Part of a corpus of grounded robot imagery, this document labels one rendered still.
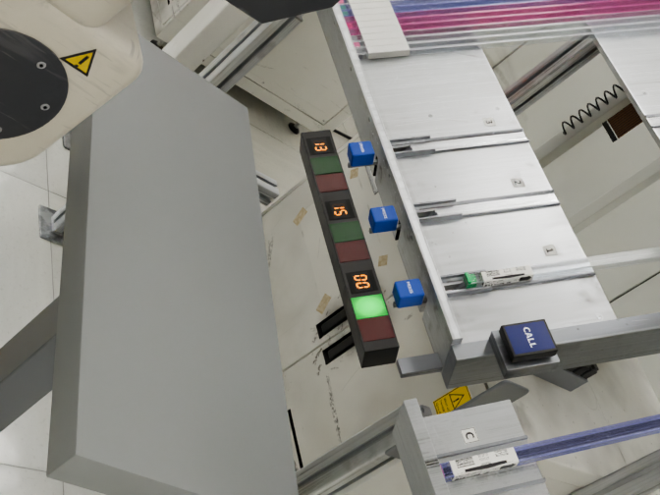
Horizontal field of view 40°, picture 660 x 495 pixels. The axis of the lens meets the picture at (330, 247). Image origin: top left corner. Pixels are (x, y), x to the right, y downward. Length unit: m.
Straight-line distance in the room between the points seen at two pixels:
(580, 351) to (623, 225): 2.24
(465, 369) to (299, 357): 0.64
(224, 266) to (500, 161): 0.41
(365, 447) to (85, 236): 0.41
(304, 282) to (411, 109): 0.51
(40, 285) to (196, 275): 0.79
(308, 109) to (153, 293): 1.86
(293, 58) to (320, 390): 1.23
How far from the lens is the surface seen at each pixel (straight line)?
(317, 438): 1.52
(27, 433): 1.51
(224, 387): 0.85
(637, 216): 3.25
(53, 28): 0.65
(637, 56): 1.41
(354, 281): 1.03
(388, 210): 1.08
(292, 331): 1.62
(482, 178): 1.16
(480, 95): 1.27
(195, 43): 1.92
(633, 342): 1.07
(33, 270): 1.70
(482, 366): 1.00
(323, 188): 1.12
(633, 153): 3.36
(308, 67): 2.57
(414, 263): 1.06
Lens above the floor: 1.11
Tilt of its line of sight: 26 degrees down
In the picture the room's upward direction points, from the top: 53 degrees clockwise
